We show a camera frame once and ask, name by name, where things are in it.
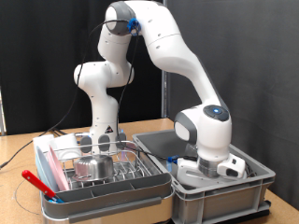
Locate metal frame post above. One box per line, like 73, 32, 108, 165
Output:
0, 87, 7, 136

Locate white box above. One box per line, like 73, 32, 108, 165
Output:
32, 133, 55, 156

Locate white mug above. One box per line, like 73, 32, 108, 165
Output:
47, 133, 82, 161

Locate dish drying rack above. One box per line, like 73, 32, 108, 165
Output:
39, 155, 176, 224

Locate red handled utensil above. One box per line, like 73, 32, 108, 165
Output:
21, 169, 59, 200

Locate black camera cable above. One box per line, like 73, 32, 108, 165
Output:
0, 18, 254, 179

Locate metal wire dish rack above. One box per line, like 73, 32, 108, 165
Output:
41, 140, 163, 192

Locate blue cable clip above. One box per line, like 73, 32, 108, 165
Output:
126, 17, 142, 35
166, 154, 180, 172

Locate grey cutlery holder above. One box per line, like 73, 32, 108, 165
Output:
41, 173, 173, 213

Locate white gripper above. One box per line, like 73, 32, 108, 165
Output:
177, 152, 248, 189

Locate black platform under crate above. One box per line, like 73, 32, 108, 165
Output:
174, 207, 271, 224

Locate blue utensil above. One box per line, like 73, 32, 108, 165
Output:
46, 196, 65, 205

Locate pink plate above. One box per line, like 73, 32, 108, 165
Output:
46, 145, 71, 191

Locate black cable bundle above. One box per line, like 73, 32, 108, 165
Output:
48, 126, 68, 137

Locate metal cup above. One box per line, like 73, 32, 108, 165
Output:
72, 154, 115, 182

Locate light blue plate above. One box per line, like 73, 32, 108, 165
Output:
35, 146, 60, 194

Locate grey plastic crate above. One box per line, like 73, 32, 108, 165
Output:
132, 125, 276, 224

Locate vertical metal pole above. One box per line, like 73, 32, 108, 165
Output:
161, 69, 169, 119

